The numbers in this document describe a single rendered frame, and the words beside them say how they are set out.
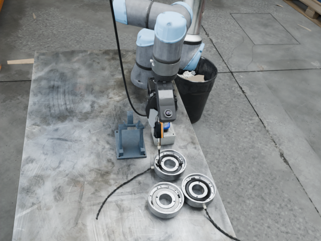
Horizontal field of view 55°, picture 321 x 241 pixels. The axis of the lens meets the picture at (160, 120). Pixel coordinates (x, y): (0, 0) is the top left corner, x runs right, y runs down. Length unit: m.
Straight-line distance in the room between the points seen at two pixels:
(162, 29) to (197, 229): 0.56
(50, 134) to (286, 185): 1.58
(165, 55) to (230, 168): 1.47
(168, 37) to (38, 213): 0.60
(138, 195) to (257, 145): 1.53
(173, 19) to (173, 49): 0.07
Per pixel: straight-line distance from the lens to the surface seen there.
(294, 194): 2.22
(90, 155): 1.07
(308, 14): 4.62
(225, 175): 2.12
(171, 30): 0.77
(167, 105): 0.85
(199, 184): 0.99
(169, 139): 1.09
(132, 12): 0.89
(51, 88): 1.34
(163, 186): 0.96
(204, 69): 2.34
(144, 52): 1.25
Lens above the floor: 1.62
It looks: 44 degrees down
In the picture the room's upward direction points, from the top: 8 degrees clockwise
